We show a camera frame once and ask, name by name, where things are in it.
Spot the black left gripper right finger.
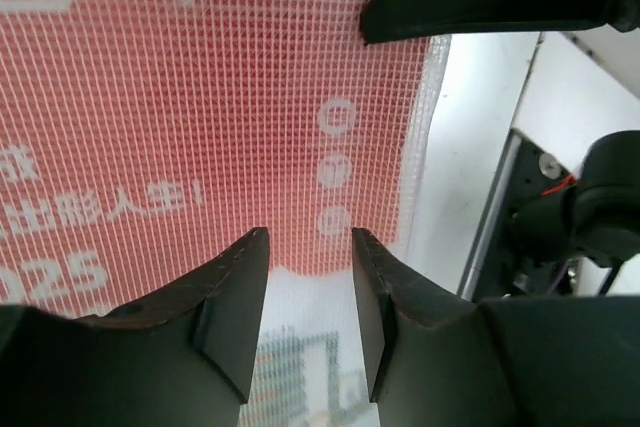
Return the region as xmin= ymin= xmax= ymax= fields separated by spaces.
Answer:
xmin=352 ymin=228 xmax=639 ymax=426

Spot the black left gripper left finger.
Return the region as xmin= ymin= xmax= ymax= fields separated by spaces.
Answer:
xmin=1 ymin=227 xmax=270 ymax=426

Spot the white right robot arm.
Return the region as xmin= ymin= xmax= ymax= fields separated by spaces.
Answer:
xmin=359 ymin=0 xmax=639 ymax=301

